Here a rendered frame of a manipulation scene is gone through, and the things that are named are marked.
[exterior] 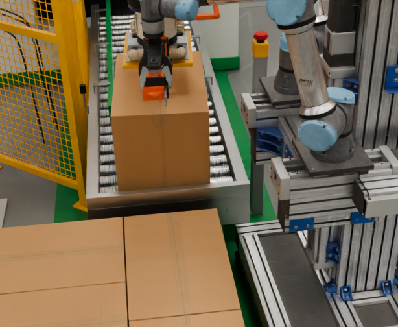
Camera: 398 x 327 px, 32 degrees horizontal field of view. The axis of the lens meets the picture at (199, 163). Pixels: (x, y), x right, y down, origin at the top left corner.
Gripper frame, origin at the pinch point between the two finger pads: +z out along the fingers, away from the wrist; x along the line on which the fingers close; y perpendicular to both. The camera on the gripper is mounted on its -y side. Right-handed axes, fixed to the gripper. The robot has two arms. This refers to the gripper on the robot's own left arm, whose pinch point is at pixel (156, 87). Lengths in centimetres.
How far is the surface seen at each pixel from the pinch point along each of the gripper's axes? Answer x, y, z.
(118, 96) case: 18, 47, 27
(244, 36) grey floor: -59, 328, 122
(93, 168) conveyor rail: 33, 46, 63
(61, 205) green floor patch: 62, 100, 122
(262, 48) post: -47, 84, 24
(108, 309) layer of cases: 20, -38, 68
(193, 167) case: -12, 31, 54
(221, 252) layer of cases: -22, -9, 68
